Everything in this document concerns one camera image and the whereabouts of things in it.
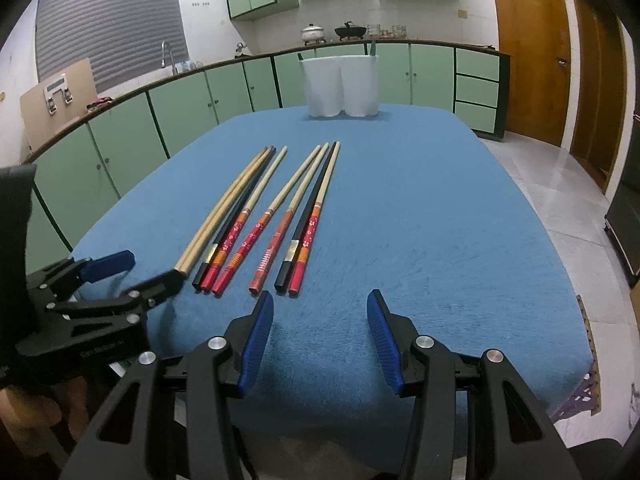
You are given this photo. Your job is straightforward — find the red orange floral chopstick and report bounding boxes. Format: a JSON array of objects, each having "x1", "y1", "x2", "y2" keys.
[
  {"x1": 288, "y1": 142, "x2": 341, "y2": 297},
  {"x1": 205, "y1": 146, "x2": 288, "y2": 292}
]

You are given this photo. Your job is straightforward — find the plain bamboo chopstick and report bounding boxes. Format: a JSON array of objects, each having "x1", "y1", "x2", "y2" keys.
[
  {"x1": 180, "y1": 146, "x2": 274, "y2": 276},
  {"x1": 174, "y1": 148, "x2": 271, "y2": 278}
]

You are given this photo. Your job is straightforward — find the black chopstick gold band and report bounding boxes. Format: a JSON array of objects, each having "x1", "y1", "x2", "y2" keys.
[
  {"x1": 192, "y1": 146, "x2": 276, "y2": 292},
  {"x1": 274, "y1": 143, "x2": 336, "y2": 295}
]

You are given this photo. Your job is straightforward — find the orange patterned bamboo chopstick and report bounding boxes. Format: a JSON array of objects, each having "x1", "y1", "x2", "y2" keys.
[{"x1": 248, "y1": 143, "x2": 329, "y2": 295}]

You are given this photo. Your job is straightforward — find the green lower kitchen cabinets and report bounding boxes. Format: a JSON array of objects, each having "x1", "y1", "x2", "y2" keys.
[{"x1": 26, "y1": 40, "x2": 511, "y2": 272}]

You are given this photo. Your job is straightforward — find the blue table cloth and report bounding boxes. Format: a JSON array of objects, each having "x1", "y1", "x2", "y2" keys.
[{"x1": 74, "y1": 105, "x2": 592, "y2": 470}]

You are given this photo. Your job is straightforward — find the cardboard sheet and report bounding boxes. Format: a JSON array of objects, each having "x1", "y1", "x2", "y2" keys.
[{"x1": 20, "y1": 58, "x2": 98, "y2": 152}]

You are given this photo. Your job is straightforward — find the chrome faucet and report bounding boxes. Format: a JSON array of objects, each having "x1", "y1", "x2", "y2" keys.
[{"x1": 160, "y1": 41, "x2": 178, "y2": 76}]

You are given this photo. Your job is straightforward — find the grey window shutter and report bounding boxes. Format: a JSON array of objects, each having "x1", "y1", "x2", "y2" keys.
[{"x1": 35, "y1": 0, "x2": 189, "y2": 92}]

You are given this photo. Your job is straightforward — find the kettle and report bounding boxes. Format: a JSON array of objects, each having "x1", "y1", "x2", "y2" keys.
[{"x1": 234, "y1": 42, "x2": 246, "y2": 58}]

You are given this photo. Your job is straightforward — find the white utensil holder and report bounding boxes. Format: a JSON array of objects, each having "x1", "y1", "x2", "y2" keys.
[{"x1": 298, "y1": 55, "x2": 378, "y2": 118}]

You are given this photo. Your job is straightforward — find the white cooking pot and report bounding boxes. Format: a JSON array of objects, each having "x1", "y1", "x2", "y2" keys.
[{"x1": 302, "y1": 24, "x2": 326, "y2": 46}]

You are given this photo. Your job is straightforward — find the black wok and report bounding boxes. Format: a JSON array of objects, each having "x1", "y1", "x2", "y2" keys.
[{"x1": 334, "y1": 21, "x2": 368, "y2": 41}]

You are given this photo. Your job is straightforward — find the brown wooden door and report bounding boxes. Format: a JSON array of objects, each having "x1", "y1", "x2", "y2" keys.
[{"x1": 495, "y1": 0, "x2": 570, "y2": 146}]

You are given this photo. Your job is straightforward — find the white metal bracket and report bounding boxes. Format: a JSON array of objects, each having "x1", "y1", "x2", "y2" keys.
[{"x1": 43, "y1": 73, "x2": 74, "y2": 115}]

